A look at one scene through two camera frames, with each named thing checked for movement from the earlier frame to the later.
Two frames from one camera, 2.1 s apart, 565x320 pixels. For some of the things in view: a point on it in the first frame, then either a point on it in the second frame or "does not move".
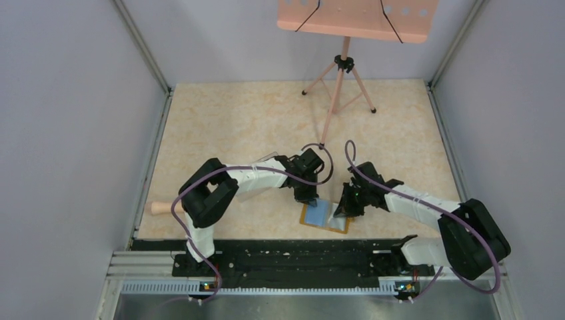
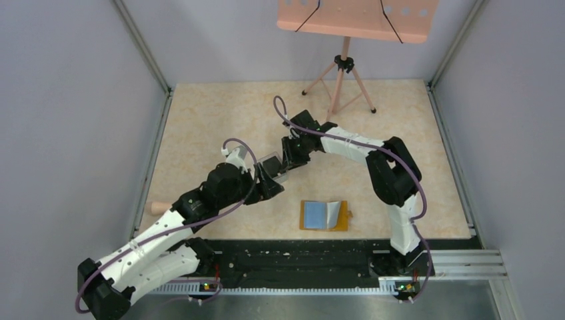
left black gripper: x=308 y=197 to x=265 y=189
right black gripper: x=346 y=209 to x=291 y=159
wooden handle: x=164 y=207 does not move
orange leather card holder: x=322 y=216 does not move
